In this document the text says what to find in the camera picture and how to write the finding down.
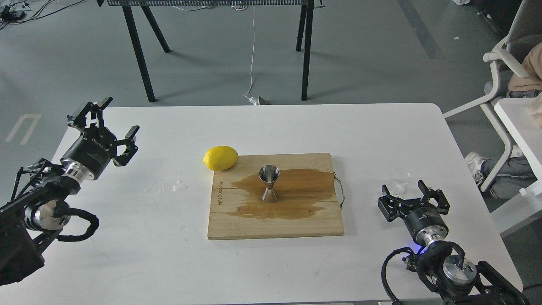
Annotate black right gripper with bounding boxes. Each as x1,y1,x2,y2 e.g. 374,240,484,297
378,180,450,247

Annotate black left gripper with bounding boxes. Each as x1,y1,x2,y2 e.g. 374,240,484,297
61,97,140,180

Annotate small clear glass cup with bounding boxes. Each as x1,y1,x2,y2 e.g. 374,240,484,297
386,168,412,196

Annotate steel double jigger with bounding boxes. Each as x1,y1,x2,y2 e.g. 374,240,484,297
259,164,279,203

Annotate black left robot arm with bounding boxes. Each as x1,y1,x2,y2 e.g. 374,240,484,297
0,97,139,285

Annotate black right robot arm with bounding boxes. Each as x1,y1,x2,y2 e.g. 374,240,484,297
378,180,529,305

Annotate seated person in beige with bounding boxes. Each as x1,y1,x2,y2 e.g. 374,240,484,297
465,43,542,199

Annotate wooden cutting board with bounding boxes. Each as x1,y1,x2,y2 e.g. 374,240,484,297
207,152,344,241

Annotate yellow lemon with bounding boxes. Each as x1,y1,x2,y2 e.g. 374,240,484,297
202,146,238,171

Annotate white side table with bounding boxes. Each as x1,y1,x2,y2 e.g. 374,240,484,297
490,98,542,238

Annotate white power adapter on floor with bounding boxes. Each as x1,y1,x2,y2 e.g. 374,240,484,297
248,97,270,105

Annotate white office chair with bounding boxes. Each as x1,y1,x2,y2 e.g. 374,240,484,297
443,0,541,192

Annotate black floor cables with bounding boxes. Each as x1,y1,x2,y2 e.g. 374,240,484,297
0,0,85,30

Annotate white hanging cable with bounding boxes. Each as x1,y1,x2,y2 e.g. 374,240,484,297
243,5,256,100

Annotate black metal table frame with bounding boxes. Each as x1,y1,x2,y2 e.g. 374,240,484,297
96,0,325,104

